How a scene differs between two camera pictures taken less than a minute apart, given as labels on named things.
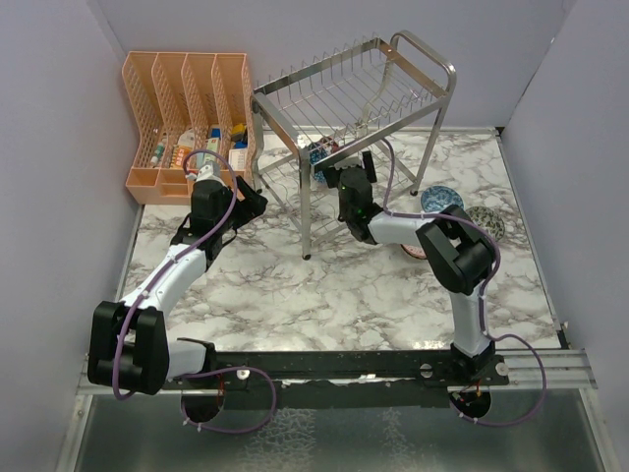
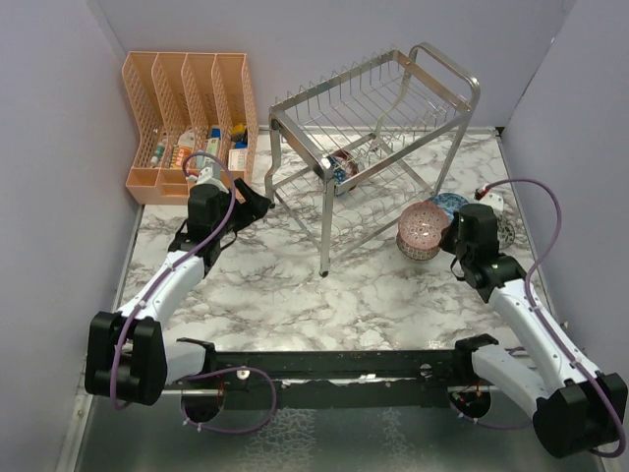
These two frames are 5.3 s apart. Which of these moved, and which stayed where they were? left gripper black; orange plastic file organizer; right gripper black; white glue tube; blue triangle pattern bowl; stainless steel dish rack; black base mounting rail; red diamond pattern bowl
Moved: blue triangle pattern bowl; right gripper black; red diamond pattern bowl; stainless steel dish rack
Stayed: orange plastic file organizer; left gripper black; white glue tube; black base mounting rail
